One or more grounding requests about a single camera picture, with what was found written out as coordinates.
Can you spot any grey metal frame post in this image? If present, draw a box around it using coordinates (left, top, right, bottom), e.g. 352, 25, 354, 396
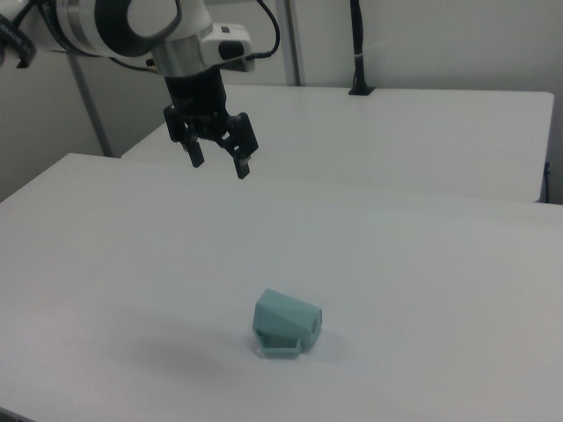
281, 0, 305, 87
65, 51, 114, 158

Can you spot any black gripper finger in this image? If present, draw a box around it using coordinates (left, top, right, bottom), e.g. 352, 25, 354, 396
215, 112, 261, 181
163, 105, 205, 169

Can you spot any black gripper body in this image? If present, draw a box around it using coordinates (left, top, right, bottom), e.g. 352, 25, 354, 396
165, 69, 230, 142

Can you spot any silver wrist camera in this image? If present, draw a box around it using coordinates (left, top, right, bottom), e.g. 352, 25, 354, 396
227, 54, 257, 74

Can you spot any black camera cable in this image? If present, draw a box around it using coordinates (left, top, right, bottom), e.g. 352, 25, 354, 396
244, 0, 282, 61

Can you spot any teal faceted cup with handle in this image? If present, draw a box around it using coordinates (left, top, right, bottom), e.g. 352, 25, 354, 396
251, 287, 325, 360

